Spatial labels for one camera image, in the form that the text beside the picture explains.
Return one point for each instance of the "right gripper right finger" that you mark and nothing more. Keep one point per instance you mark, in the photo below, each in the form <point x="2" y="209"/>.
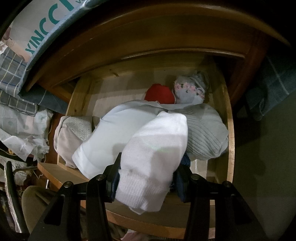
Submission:
<point x="181" y="185"/>

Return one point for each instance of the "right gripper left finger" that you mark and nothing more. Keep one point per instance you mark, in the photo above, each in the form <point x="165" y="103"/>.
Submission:
<point x="112" y="179"/>

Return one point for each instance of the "light blue underwear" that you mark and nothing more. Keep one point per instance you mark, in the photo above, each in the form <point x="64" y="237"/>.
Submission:
<point x="112" y="133"/>

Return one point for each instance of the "white sock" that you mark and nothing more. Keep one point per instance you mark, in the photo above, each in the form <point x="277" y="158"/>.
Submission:
<point x="149" y="160"/>

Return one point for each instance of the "grey ribbed sock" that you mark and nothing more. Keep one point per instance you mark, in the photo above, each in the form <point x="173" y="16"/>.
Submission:
<point x="207" y="134"/>

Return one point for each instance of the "beige ribbed underwear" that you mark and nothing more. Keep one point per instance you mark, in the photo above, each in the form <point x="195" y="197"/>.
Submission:
<point x="70" y="133"/>

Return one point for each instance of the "dark blue patterned sock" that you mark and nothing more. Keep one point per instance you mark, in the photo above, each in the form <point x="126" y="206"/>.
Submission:
<point x="185" y="163"/>

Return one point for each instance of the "floral white underwear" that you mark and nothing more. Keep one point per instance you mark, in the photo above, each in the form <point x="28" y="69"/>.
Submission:
<point x="190" y="89"/>

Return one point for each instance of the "red sock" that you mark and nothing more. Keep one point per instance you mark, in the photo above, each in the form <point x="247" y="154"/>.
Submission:
<point x="160" y="93"/>

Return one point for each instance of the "white crumpled cloth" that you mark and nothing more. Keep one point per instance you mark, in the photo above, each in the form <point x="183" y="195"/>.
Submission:
<point x="25" y="135"/>

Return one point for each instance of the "blue checked cloth cover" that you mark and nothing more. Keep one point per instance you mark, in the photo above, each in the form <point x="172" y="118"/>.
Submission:
<point x="271" y="81"/>

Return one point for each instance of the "wooden nightstand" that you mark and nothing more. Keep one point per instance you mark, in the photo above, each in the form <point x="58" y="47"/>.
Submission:
<point x="105" y="32"/>

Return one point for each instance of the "grey plaid blanket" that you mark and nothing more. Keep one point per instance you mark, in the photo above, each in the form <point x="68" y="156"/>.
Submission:
<point x="12" y="68"/>

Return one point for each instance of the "white XINCCI shoe box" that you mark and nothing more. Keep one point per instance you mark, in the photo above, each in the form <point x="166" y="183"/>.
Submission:
<point x="31" y="26"/>

